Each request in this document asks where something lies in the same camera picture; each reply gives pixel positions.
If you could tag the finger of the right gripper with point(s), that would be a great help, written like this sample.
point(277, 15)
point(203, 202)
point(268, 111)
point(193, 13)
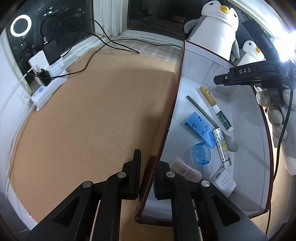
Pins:
point(224, 79)

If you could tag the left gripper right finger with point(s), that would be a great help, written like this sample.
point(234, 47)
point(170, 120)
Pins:
point(200, 211)

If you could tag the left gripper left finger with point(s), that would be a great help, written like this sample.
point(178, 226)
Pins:
point(92, 210)

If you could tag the wooden clothespin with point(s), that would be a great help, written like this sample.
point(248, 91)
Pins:
point(208, 96)

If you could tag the white usb wall charger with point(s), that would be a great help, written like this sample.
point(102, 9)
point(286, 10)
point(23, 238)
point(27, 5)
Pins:
point(223, 181)

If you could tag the green white tube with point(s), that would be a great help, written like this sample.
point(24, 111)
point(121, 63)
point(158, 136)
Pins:
point(222, 117)

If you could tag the pink white bottle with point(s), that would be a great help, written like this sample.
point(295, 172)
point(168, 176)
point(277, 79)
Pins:
point(181, 167)

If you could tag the blue phone stand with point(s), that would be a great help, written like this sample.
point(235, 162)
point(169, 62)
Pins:
point(201, 128)

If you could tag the patterned white lip balm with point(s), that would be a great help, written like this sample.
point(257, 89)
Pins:
point(222, 147)

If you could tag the grey metal spoon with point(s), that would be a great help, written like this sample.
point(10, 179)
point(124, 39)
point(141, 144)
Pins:
point(232, 145)

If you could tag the gloved right hand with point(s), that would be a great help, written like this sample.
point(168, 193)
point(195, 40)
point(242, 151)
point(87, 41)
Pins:
point(277, 117)

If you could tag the small plush penguin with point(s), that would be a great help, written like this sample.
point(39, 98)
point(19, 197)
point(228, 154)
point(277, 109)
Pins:
point(250, 53)

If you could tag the large plush penguin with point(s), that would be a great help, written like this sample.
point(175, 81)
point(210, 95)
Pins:
point(215, 30)

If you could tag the white power strip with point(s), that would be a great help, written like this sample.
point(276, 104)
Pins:
point(44, 93)

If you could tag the black plug on strip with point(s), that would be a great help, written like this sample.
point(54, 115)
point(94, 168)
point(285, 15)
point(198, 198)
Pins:
point(44, 76)

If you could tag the white charger on strip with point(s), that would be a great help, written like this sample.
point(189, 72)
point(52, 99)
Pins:
point(39, 60)

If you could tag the black power adapter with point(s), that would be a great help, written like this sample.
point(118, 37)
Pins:
point(52, 52)

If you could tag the ring light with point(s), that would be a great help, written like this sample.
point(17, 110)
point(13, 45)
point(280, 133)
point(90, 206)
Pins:
point(285, 47)

